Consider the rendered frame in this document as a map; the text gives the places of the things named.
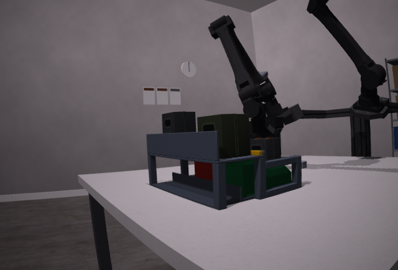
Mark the red open bin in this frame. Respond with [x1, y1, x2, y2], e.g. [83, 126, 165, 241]
[194, 162, 213, 180]

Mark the yellow flat bar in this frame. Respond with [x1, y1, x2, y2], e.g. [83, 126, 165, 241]
[251, 151, 262, 156]

